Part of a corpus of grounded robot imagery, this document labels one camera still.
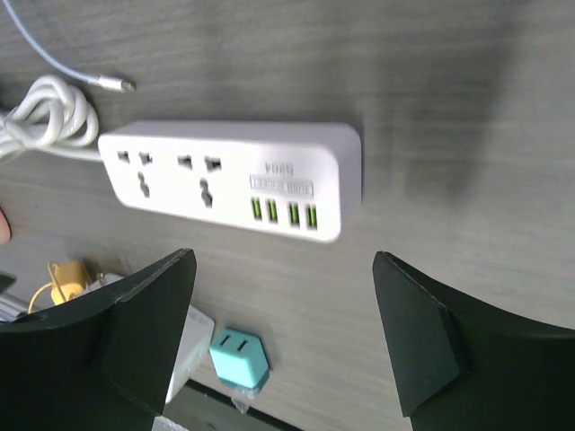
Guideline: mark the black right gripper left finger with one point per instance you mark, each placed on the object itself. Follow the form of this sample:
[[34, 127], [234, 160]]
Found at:
[[102, 361]]

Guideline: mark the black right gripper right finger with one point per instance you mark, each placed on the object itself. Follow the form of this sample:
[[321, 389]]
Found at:
[[462, 364]]

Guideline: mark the white cube socket plain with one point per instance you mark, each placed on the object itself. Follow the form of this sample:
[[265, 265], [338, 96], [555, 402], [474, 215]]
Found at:
[[195, 340]]

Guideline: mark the yellow orange plug adapter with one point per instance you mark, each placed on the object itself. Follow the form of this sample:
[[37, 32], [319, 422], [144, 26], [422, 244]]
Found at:
[[68, 280]]

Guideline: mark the teal plug adapter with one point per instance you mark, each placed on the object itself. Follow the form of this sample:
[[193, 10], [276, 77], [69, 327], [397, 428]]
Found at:
[[240, 360]]

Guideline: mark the white power strip green ports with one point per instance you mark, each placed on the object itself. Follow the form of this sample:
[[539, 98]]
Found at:
[[296, 179]]

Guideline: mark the pink round socket base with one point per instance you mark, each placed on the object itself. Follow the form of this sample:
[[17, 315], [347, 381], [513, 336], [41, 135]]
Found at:
[[5, 229]]

